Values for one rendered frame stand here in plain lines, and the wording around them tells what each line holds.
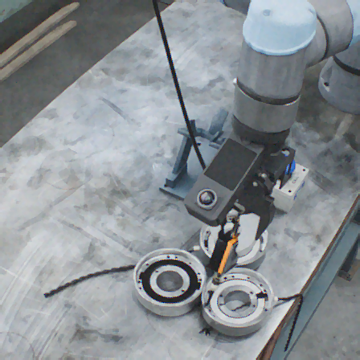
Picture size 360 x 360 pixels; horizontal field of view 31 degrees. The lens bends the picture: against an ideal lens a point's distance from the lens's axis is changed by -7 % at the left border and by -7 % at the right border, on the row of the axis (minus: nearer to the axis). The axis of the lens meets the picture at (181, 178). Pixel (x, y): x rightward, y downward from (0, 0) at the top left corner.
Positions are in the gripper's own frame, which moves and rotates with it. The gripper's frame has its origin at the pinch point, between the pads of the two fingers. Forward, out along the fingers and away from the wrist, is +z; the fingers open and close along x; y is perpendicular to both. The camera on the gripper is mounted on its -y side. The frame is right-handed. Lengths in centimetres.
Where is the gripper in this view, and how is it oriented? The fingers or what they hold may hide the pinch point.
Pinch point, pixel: (227, 246)
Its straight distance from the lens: 90.6
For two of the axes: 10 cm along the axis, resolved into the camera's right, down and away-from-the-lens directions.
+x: -8.3, -4.3, 3.6
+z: -1.1, 7.5, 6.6
